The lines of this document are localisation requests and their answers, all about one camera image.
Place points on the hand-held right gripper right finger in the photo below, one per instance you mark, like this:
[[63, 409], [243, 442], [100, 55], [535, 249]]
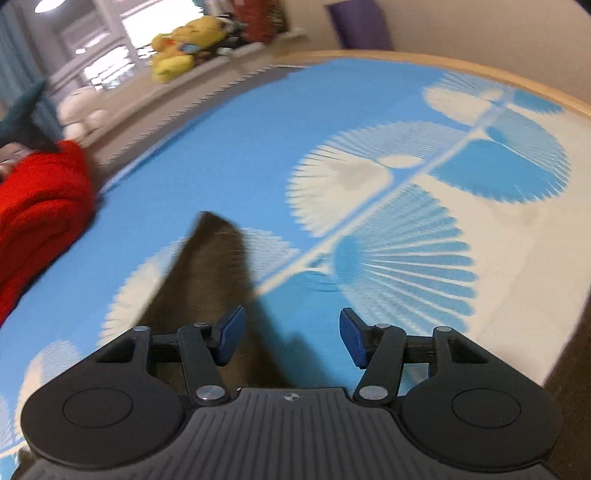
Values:
[[351, 334]]

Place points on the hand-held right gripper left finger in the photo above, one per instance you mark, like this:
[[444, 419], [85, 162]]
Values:
[[233, 330]]

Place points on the blue white patterned bed sheet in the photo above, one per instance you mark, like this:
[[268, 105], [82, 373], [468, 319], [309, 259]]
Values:
[[240, 147]]

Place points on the red fleece blanket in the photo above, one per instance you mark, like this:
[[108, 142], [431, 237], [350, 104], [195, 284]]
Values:
[[37, 221]]

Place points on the white plush toy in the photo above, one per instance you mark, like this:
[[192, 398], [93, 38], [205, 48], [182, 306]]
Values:
[[81, 113]]

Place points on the yellow plush toy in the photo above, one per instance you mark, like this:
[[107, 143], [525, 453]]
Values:
[[184, 46]]

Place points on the dark teal plush toy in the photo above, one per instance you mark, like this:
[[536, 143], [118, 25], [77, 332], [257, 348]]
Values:
[[25, 117]]

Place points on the white framed window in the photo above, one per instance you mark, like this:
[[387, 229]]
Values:
[[97, 50]]

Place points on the teal curtain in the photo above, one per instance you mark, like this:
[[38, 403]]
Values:
[[18, 50]]

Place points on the wooden bed frame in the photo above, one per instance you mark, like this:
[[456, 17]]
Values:
[[461, 62]]

